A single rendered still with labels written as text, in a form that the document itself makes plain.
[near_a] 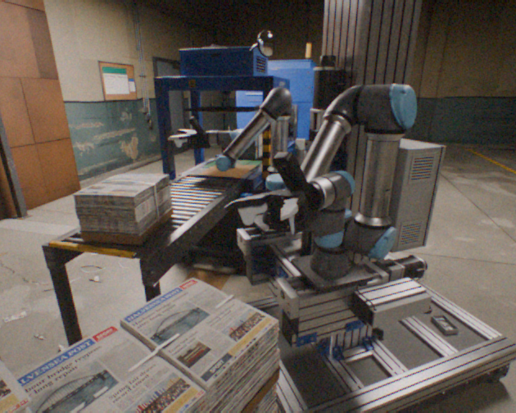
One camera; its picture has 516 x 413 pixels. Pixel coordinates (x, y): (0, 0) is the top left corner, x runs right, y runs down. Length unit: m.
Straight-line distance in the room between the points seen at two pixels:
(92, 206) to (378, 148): 1.17
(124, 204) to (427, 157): 1.28
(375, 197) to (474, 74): 9.30
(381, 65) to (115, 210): 1.20
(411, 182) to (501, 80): 9.05
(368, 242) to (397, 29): 0.77
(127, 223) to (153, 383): 0.81
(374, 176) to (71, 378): 0.94
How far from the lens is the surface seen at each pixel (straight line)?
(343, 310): 1.33
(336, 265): 1.18
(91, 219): 1.58
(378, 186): 1.02
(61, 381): 0.93
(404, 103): 0.96
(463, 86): 10.18
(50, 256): 1.72
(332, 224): 0.82
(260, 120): 1.50
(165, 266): 1.49
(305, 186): 0.69
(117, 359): 0.93
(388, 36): 1.35
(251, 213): 0.68
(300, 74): 4.69
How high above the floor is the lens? 1.45
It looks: 20 degrees down
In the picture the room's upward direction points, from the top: straight up
